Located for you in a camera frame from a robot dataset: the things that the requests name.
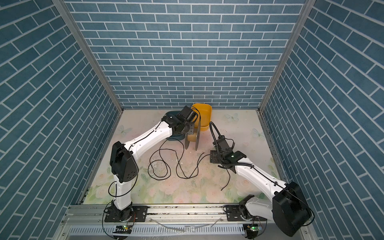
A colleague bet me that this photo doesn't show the yellow plastic bin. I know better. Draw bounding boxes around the yellow plastic bin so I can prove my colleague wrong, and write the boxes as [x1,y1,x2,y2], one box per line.
[193,103,212,132]

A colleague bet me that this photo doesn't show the grey perforated cable spool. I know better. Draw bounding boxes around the grey perforated cable spool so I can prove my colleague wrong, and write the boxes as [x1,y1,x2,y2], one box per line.
[185,119,201,151]

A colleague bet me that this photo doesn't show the aluminium corner post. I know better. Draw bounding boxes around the aluminium corner post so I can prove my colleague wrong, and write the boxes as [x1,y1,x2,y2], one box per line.
[259,0,316,113]
[52,0,124,114]

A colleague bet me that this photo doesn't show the left green circuit board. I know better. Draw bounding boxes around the left green circuit board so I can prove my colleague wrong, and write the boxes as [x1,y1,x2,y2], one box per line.
[113,225,133,236]

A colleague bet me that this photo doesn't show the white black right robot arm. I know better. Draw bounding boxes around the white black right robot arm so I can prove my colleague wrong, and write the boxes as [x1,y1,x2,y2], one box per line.
[210,136,314,237]

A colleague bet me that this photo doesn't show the aluminium corner post right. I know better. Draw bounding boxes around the aluminium corner post right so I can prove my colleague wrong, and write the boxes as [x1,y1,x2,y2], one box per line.
[259,0,316,113]

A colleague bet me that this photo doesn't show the green circuit board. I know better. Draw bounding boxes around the green circuit board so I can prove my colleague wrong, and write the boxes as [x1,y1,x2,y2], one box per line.
[243,224,264,240]
[113,225,133,236]

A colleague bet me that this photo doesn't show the black corrugated cable conduit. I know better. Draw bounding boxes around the black corrugated cable conduit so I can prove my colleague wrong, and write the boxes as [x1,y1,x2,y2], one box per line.
[209,121,223,148]

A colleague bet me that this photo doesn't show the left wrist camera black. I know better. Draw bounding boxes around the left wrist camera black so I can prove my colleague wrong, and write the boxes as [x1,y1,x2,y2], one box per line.
[177,106,198,123]

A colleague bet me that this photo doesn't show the aluminium corner post left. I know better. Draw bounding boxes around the aluminium corner post left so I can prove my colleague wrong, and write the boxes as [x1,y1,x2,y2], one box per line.
[52,0,124,114]

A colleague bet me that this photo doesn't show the black thin cable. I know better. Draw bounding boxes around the black thin cable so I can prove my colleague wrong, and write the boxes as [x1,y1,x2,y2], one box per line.
[146,136,232,192]

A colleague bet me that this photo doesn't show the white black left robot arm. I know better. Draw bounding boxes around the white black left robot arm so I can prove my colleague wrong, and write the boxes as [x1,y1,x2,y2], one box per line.
[110,110,198,211]

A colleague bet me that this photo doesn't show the dark teal plastic bin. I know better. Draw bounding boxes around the dark teal plastic bin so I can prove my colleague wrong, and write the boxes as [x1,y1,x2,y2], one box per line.
[162,111,185,141]

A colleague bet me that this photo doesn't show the right green circuit board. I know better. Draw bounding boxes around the right green circuit board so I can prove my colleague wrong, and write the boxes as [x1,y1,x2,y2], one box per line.
[243,224,264,240]

